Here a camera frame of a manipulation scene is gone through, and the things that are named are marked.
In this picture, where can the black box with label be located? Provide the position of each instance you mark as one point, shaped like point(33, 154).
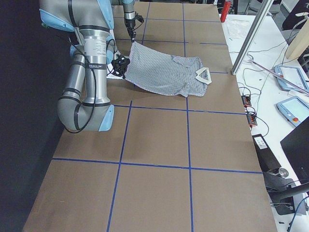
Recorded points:
point(267, 159)

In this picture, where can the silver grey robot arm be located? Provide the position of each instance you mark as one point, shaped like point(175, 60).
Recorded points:
point(129, 18)
point(84, 104)

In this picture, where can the aluminium frame post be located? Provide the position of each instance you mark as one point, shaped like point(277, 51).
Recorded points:
point(259, 18)

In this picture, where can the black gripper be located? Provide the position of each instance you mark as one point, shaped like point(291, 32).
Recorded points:
point(130, 24)
point(119, 66)

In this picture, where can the navy white striped polo shirt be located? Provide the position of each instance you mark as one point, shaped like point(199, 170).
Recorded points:
point(166, 74)

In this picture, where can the blue teach pendant near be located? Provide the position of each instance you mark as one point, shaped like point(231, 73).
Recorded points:
point(294, 109)

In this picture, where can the black monitor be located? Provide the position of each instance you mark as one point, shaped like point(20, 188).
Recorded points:
point(296, 148)

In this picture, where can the white reacher grabber tool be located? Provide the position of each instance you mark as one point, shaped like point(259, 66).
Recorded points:
point(279, 77)

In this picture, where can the orange black power strip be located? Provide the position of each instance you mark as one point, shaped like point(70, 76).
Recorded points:
point(249, 110)

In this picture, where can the blue teach pendant far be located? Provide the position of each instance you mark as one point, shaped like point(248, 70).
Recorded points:
point(293, 75)

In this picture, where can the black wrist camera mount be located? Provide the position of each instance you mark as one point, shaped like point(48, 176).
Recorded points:
point(139, 18)

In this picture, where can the blue teach pendant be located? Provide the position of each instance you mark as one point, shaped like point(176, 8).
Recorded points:
point(294, 109)
point(293, 75)

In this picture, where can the red cylinder tube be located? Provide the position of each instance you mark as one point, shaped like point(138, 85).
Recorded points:
point(225, 10)

